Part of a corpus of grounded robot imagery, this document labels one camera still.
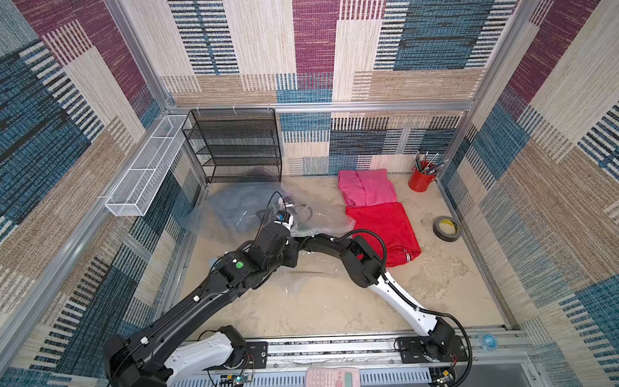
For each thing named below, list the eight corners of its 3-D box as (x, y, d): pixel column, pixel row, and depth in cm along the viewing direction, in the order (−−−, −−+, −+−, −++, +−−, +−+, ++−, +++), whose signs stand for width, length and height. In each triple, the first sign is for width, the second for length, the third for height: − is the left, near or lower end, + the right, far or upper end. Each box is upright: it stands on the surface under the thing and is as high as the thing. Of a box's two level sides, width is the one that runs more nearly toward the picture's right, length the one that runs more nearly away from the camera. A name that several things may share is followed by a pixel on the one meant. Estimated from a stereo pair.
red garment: (354, 265, 93) (356, 259, 89) (348, 210, 110) (349, 202, 106) (419, 265, 93) (424, 259, 89) (403, 209, 110) (406, 202, 106)
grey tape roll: (437, 241, 100) (439, 238, 98) (429, 219, 107) (431, 216, 105) (462, 241, 100) (465, 238, 98) (452, 219, 107) (455, 216, 105)
